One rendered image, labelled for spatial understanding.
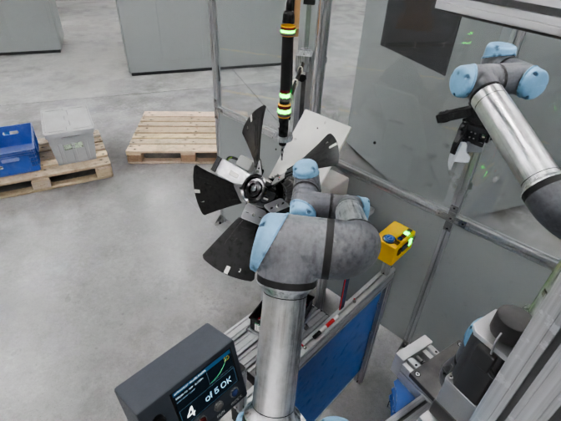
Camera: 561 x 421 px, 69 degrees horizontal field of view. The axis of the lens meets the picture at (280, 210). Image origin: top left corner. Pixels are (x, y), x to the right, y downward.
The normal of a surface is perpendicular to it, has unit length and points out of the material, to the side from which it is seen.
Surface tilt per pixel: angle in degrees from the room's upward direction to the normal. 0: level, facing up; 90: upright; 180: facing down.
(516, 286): 90
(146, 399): 15
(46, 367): 0
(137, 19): 90
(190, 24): 90
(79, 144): 95
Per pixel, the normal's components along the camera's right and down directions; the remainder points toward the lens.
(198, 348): -0.15, -0.89
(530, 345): -0.84, 0.29
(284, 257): -0.16, 0.13
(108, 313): 0.04, -0.80
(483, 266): -0.69, 0.40
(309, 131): -0.51, -0.21
